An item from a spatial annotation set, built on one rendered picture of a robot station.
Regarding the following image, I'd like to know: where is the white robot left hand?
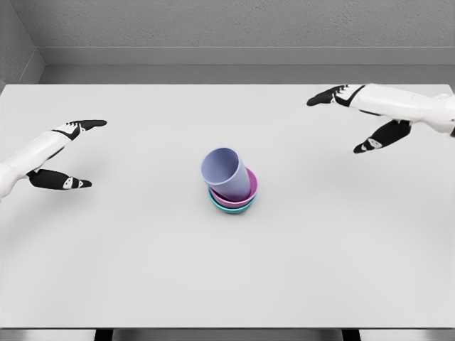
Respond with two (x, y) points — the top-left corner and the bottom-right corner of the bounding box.
(9, 119), (108, 193)

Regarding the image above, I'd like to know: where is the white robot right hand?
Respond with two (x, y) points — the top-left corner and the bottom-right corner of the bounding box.
(306, 82), (441, 154)

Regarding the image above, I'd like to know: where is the pink plastic bowl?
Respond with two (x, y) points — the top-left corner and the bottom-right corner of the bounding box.
(208, 166), (259, 207)

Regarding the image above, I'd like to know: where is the lavender plastic cup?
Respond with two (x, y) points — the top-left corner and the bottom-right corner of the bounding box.
(200, 147), (253, 197)

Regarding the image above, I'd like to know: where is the teal plastic bowl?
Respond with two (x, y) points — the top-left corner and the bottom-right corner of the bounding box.
(208, 187), (258, 216)

